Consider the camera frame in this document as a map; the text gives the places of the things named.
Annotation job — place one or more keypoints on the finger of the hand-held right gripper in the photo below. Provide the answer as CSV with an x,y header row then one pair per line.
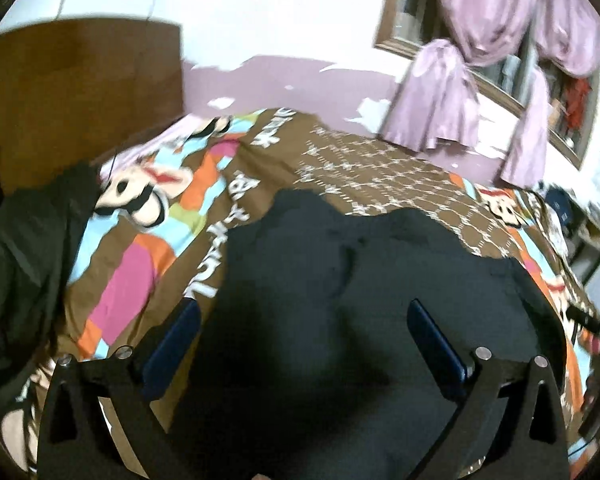
x,y
592,327

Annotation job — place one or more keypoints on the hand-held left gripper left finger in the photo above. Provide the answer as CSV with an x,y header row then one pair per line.
x,y
172,345

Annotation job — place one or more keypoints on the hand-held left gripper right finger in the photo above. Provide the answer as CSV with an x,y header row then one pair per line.
x,y
437,350

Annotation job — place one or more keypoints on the black garment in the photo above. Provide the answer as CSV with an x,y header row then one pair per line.
x,y
330,285

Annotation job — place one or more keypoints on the red clothes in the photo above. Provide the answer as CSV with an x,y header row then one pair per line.
x,y
577,100

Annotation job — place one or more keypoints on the dark green garment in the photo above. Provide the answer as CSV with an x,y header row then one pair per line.
x,y
25,260

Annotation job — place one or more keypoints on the cartoon printed blanket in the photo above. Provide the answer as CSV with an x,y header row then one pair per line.
x,y
380,170

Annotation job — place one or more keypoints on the purple tied curtain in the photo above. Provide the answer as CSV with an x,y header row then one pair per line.
x,y
530,125
440,95

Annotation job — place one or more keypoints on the wooden headboard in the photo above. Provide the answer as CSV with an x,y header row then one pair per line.
x,y
80,95

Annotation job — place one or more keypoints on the wooden window frame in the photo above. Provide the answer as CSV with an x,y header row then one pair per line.
x,y
395,45

